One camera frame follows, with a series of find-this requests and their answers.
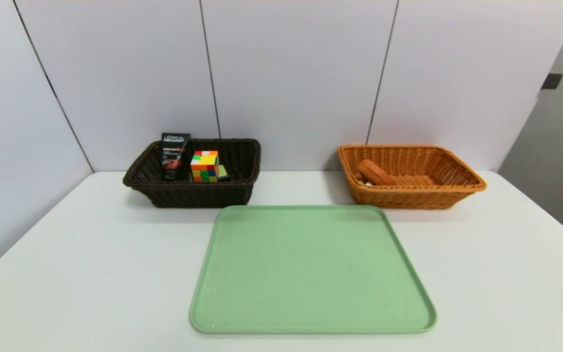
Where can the dark green pump bottle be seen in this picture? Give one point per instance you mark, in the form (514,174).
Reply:
(222,172)

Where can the multicoloured puzzle cube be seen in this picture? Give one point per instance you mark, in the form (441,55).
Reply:
(205,166)

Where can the toy waffle with cream fruit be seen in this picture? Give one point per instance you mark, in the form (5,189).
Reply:
(376,172)

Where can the dark tube with red label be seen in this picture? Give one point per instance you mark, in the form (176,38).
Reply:
(174,155)

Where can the dark brown wicker basket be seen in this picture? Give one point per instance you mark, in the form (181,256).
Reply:
(198,195)

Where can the orange wicker basket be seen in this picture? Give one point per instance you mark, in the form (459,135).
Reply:
(438,193)

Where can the light green plastic tray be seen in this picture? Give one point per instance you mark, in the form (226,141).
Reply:
(311,274)

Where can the black square wall fitting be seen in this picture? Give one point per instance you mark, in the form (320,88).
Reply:
(552,81)

